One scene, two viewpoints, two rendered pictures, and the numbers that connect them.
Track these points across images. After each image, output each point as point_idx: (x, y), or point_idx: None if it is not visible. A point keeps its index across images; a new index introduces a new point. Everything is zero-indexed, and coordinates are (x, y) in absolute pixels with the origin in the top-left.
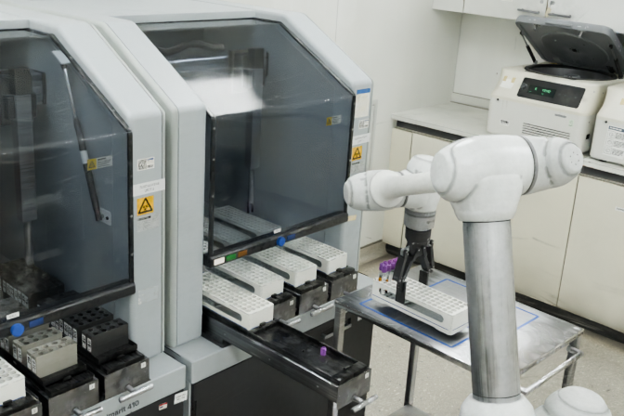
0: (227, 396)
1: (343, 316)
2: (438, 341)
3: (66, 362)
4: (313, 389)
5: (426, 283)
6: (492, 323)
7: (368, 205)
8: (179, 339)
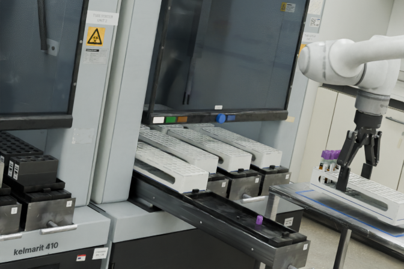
0: (145, 268)
1: (276, 205)
2: (380, 230)
3: None
4: (246, 253)
5: (369, 178)
6: None
7: (324, 73)
8: (106, 196)
